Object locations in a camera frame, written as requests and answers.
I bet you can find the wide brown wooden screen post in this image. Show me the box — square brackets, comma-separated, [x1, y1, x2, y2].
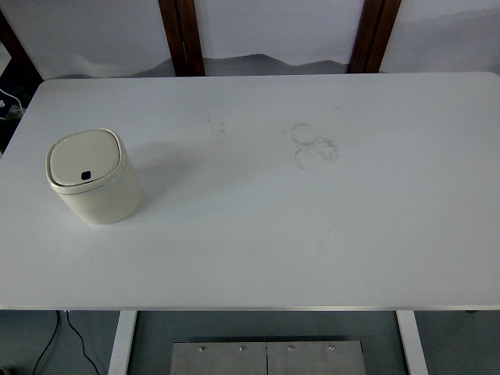
[348, 0, 402, 74]
[158, 0, 207, 77]

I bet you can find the cream lidded trash bin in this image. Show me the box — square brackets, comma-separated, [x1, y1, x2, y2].
[45, 127, 141, 227]

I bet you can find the landscape painted screen panel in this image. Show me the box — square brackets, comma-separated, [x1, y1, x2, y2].
[0, 0, 177, 81]
[380, 0, 500, 75]
[194, 0, 365, 77]

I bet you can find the black cable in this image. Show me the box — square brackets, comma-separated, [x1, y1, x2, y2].
[33, 311, 62, 375]
[66, 311, 99, 375]

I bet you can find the grey metal plate with screws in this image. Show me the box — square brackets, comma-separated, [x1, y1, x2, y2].
[170, 341, 366, 375]

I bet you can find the white cable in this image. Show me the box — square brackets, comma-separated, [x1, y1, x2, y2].
[0, 87, 25, 115]

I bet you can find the white table leg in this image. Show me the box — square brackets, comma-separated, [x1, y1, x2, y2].
[396, 311, 430, 375]
[107, 311, 139, 375]

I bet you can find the white board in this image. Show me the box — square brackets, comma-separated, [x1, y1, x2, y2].
[0, 41, 12, 75]

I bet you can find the thin brown wooden screen post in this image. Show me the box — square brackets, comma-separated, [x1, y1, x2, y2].
[0, 11, 45, 84]

